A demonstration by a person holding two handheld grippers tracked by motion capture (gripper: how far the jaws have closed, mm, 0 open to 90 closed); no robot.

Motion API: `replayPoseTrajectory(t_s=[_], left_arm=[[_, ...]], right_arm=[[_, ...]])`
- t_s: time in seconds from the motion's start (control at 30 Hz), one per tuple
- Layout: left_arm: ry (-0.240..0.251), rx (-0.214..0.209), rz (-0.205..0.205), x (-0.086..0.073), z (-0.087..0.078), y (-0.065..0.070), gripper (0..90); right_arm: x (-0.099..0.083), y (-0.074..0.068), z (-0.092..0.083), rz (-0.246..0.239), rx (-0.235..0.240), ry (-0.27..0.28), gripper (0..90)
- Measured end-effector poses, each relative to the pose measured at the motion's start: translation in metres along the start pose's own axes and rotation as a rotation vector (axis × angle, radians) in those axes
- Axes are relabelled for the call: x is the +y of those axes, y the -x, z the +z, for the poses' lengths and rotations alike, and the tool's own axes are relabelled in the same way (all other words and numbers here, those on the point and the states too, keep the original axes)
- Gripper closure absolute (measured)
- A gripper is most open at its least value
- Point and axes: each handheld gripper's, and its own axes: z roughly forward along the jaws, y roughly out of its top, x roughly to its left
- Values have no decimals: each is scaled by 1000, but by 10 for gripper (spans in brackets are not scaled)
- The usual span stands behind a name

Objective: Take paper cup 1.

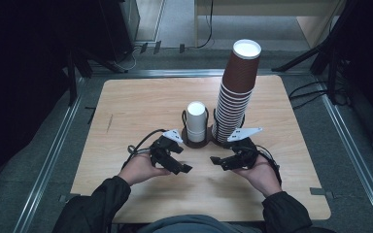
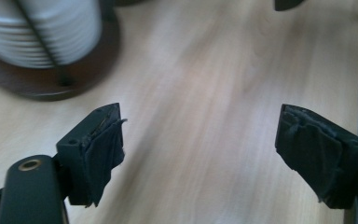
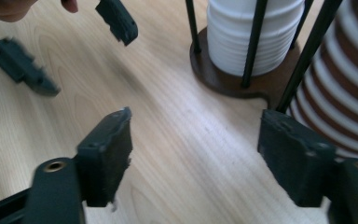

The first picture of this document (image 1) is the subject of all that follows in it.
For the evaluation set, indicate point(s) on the light wooden furniture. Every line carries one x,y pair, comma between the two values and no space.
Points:
265,8

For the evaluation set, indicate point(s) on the stack of white cups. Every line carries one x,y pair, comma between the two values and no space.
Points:
196,121

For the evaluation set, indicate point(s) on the black metal stand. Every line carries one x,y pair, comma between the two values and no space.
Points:
72,77

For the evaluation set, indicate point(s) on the person's right hand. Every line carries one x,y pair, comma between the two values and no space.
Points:
264,178

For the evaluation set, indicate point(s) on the white cup in black holder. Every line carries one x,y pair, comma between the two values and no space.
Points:
194,144

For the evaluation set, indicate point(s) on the stack of brown cups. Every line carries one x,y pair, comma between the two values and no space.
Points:
238,87

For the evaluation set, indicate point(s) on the metal floor rail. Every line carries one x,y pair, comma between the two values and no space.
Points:
175,73
353,145
51,145

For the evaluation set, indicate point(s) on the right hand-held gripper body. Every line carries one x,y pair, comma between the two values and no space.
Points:
247,153

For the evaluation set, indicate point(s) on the dark wooden cup holder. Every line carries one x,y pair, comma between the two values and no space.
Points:
220,145

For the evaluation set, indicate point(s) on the black cabinet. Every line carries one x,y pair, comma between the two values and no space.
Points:
116,26

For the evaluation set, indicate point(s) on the grey tape piece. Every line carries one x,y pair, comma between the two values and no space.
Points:
320,192
67,197

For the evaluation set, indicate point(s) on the person's left hand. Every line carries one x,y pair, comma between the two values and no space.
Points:
139,168

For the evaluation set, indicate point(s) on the person's blue-grey clothed torso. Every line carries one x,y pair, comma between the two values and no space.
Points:
194,225

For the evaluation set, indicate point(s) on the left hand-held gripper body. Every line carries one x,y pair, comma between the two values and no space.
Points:
160,152

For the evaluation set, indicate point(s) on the black tripod stand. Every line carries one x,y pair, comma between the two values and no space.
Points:
323,48

